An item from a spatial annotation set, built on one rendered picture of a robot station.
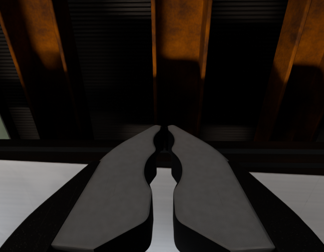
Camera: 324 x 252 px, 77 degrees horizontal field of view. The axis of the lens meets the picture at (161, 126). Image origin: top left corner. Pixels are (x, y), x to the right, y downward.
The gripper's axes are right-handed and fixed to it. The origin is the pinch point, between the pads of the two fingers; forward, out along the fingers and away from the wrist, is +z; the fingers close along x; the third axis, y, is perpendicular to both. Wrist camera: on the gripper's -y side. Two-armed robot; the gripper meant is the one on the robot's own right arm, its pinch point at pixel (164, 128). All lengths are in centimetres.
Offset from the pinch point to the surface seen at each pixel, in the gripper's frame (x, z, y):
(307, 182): 15.2, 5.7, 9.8
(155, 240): -1.5, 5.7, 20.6
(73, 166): -9.8, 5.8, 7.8
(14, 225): -20.0, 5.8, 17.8
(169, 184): 0.4, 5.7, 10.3
